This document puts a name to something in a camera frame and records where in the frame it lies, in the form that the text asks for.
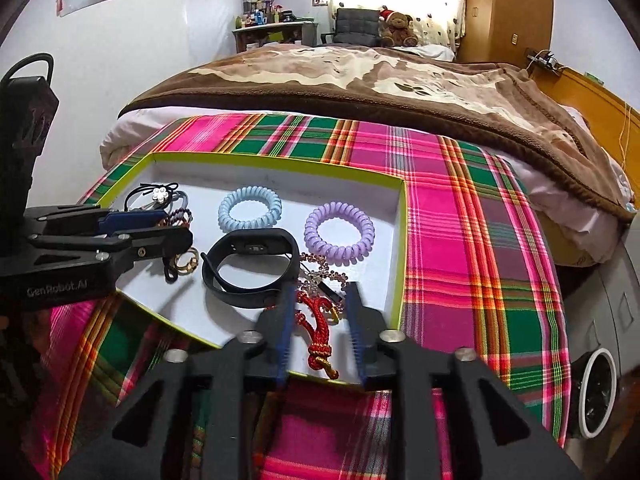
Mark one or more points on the white pillow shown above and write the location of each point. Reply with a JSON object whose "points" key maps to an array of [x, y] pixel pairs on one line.
{"points": [[435, 51]]}

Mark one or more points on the dark grey chair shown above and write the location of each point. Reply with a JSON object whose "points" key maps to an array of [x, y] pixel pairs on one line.
{"points": [[355, 25]]}

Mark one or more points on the cluttered wooden desk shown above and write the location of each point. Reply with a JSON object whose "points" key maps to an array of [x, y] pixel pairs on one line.
{"points": [[270, 35]]}

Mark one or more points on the black smart band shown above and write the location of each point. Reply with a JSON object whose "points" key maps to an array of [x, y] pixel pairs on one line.
{"points": [[225, 295]]}

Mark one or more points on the brown blanket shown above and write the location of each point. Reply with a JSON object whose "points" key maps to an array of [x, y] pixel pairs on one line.
{"points": [[400, 85]]}

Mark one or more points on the white power strip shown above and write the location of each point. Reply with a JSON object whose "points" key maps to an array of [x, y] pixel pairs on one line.
{"points": [[542, 60]]}

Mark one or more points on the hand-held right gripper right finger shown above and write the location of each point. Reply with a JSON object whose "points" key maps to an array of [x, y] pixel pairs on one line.
{"points": [[356, 330]]}

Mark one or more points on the plaid cloth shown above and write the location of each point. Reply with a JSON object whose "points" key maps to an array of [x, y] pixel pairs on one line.
{"points": [[450, 260]]}

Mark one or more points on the black trash bin white rim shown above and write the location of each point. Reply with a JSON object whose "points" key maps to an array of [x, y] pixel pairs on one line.
{"points": [[597, 395]]}

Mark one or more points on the brown teddy bear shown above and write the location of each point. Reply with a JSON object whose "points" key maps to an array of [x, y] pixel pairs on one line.
{"points": [[397, 27]]}

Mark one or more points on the cluster of bottles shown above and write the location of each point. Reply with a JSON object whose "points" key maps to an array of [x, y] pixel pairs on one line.
{"points": [[257, 15]]}

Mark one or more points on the grey cabinet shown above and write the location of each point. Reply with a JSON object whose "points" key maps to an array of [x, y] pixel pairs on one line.
{"points": [[600, 310]]}

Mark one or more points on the yellow-green shallow box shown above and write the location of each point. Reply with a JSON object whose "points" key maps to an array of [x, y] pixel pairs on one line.
{"points": [[300, 185]]}

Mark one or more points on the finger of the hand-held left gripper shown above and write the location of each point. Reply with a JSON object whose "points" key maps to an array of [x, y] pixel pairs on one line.
{"points": [[130, 220], [150, 242]]}

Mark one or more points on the wooden headboard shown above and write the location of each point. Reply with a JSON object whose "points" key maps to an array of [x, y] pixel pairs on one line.
{"points": [[595, 105]]}

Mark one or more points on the wooden wardrobe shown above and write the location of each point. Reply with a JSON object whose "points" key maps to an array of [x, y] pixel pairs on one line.
{"points": [[505, 10]]}

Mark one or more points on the yellow mattress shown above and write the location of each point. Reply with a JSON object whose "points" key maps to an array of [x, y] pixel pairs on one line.
{"points": [[570, 245]]}

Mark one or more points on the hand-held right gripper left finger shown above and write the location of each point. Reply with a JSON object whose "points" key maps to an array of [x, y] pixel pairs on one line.
{"points": [[286, 325]]}

